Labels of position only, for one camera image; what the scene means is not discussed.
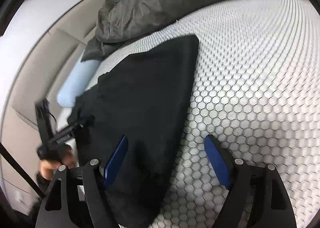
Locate black pants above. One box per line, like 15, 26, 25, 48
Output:
67, 34, 200, 228

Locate beige padded headboard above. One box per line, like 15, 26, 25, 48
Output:
5, 0, 110, 201

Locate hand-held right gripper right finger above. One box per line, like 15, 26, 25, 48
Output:
204, 134, 298, 228

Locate light blue pillow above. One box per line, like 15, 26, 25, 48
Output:
56, 58, 102, 108

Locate thin black pole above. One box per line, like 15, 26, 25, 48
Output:
0, 142, 43, 196

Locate honeycomb patterned mattress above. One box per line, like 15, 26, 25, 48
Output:
54, 0, 320, 228

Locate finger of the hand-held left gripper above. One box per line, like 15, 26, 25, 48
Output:
71, 118, 94, 131

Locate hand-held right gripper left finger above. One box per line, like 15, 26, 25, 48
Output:
35, 135, 128, 228

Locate person's left hand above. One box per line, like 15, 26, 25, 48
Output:
40, 152, 75, 180

